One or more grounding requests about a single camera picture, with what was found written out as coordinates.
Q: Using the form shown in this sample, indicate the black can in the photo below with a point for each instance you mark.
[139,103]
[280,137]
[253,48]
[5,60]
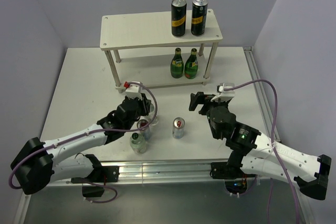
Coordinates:
[199,14]
[178,17]

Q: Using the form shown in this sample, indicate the silver can red top right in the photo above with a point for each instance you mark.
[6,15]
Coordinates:
[178,127]

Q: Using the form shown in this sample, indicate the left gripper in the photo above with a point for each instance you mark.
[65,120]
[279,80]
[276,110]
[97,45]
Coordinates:
[145,104]

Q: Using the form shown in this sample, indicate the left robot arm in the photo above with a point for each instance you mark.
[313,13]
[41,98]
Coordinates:
[38,163]

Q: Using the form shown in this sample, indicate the silver can red top left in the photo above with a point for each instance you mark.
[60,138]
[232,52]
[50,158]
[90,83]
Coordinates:
[144,130]

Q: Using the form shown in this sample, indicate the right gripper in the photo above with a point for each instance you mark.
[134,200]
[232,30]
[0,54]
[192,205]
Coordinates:
[199,98]

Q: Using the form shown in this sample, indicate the clear bottle green cap front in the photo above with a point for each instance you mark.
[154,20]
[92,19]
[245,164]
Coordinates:
[138,143]

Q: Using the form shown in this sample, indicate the white two-tier shelf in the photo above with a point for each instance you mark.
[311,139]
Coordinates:
[140,47]

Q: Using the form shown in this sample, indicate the clear bottle green cap back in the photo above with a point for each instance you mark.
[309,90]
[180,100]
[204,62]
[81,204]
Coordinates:
[151,117]

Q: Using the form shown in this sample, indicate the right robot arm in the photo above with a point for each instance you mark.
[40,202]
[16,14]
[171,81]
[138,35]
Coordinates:
[253,153]

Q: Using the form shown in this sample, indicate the green glass bottle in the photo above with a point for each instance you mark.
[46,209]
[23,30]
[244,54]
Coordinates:
[177,64]
[191,66]

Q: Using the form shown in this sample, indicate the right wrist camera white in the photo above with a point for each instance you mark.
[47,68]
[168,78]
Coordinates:
[224,92]

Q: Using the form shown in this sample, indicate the green glass bottle front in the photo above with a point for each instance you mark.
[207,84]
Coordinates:
[177,64]

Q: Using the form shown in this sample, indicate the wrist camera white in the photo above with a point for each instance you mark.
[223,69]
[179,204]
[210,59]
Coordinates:
[224,92]
[133,90]

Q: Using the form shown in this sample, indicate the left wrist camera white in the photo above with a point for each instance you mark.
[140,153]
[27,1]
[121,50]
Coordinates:
[133,90]

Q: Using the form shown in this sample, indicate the black can left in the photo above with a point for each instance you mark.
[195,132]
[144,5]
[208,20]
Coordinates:
[178,17]

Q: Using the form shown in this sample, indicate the silver can red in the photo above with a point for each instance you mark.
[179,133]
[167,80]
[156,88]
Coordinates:
[178,127]
[144,130]

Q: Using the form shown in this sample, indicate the green glass bottle back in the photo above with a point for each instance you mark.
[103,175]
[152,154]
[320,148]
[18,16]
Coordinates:
[191,66]

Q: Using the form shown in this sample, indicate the aluminium front rail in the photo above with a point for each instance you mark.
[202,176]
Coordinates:
[158,172]

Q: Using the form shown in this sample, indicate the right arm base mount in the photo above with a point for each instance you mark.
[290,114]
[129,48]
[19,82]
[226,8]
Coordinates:
[240,183]

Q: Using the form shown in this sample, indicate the black can right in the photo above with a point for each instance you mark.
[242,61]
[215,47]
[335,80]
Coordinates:
[199,14]

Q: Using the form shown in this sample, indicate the aluminium side rail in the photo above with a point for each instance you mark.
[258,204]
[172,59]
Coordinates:
[302,206]

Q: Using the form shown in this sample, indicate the clear bottle green cap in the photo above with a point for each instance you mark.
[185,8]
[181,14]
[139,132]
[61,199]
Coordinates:
[138,143]
[151,117]

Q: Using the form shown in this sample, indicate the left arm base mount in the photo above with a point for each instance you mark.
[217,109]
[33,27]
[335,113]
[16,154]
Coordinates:
[97,180]

